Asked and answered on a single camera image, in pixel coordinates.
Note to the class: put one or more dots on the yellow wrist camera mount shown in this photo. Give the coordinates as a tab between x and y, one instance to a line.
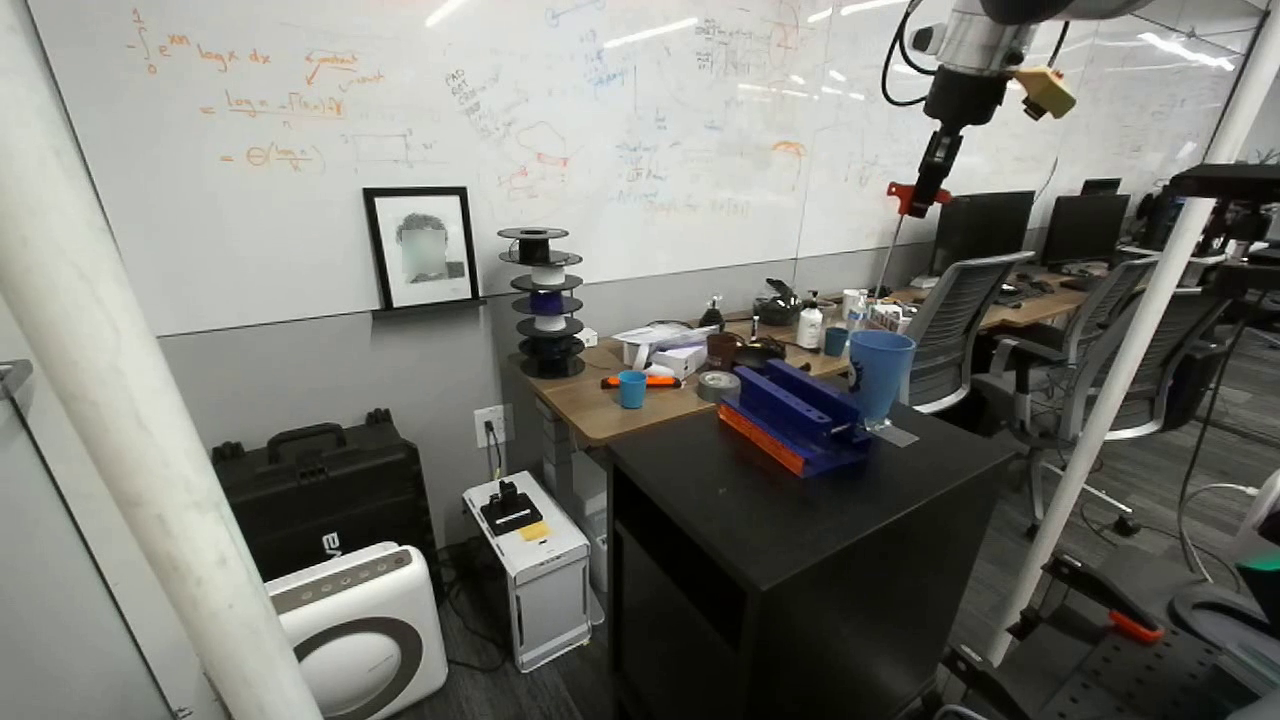
1044	92

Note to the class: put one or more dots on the white box cabinet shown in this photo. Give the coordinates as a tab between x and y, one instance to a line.
545	565

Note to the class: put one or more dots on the small blue cup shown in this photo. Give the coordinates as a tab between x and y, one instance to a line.
633	389

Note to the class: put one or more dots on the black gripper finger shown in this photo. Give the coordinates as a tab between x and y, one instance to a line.
938	161

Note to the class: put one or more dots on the white diagonal pole left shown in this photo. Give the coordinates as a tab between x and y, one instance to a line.
82	316

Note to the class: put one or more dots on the orange tool on desk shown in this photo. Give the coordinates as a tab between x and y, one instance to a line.
648	379

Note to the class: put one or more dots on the wall power outlet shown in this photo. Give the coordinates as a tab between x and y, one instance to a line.
490	424

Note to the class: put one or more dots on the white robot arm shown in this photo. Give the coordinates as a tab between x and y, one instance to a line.
977	53

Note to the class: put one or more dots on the white tripod pole right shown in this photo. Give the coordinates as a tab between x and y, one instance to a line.
1224	147

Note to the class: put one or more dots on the stack of filament spools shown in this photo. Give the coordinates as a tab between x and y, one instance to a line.
545	303

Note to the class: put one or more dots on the white bottle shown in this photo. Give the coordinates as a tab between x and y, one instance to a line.
810	328

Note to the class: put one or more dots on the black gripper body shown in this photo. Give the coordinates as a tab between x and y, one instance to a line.
962	98

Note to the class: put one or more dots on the wooden desk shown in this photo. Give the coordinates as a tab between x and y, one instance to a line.
594	409

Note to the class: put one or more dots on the orange plastic object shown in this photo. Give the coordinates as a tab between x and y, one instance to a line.
911	203

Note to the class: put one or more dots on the blue and orange rack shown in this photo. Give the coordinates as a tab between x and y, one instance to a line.
798	420

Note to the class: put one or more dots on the grey tape roll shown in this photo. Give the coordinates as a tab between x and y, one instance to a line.
718	384

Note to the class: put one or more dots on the black hard case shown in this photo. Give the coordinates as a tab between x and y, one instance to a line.
324	489

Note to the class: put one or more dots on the black cabinet table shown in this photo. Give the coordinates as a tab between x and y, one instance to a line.
746	593

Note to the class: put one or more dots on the large blue cup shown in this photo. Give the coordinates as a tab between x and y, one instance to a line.
881	367

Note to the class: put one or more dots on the framed portrait drawing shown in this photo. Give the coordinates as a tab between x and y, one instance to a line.
421	245

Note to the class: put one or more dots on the white air purifier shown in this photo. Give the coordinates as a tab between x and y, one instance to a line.
364	631

